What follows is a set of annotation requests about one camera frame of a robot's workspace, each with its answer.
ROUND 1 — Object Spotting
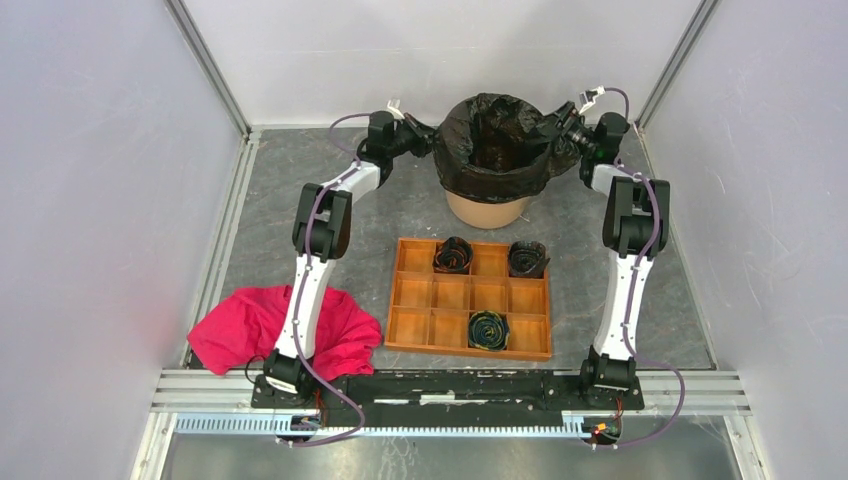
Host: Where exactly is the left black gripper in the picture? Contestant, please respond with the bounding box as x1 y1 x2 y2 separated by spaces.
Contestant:
387 114 451 159

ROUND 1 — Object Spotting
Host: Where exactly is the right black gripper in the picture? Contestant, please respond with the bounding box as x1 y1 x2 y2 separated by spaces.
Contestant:
520 101 596 156

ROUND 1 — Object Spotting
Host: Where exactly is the black trash bag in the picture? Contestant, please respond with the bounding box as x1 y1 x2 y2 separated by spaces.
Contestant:
432 93 581 204

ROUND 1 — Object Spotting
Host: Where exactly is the orange trash bin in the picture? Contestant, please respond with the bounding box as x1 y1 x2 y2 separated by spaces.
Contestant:
445 191 531 230

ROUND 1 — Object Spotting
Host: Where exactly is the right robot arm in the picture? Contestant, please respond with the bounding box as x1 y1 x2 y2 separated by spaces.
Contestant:
555 101 670 408

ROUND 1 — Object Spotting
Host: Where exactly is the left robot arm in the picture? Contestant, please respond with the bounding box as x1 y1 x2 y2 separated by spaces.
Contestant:
261 107 436 408

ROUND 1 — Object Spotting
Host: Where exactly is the rolled black bag, top middle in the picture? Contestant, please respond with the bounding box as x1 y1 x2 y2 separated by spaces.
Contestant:
432 236 473 274

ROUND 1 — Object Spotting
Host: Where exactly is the rolled black bag, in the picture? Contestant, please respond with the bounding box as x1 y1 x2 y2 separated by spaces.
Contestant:
507 241 550 279
467 310 511 351
432 236 473 274

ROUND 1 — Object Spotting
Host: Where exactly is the rolled black bag, top right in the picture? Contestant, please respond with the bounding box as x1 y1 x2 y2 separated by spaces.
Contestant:
507 241 550 279

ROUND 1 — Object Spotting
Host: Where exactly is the orange wooden divider tray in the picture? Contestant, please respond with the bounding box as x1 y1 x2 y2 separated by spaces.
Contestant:
384 238 553 362

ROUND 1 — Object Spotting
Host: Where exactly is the rolled black bag, bottom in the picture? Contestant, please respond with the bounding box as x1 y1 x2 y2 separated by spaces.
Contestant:
467 310 511 351

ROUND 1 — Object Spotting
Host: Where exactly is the red cloth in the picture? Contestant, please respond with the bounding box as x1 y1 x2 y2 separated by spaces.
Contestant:
187 285 382 381

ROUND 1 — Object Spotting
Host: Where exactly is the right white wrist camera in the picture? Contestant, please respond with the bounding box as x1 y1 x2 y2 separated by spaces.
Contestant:
578 85 606 115

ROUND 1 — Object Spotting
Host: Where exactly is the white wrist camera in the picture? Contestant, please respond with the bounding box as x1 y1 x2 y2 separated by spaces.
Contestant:
578 85 606 115
385 98 405 120

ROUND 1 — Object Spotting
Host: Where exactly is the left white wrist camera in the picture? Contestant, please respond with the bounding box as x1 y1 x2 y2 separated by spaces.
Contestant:
385 98 405 120

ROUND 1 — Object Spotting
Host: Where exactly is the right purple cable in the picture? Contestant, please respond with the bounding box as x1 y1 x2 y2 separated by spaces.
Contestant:
589 86 688 452

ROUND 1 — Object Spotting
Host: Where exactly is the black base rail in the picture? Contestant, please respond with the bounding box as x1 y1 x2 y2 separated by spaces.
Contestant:
250 370 645 428

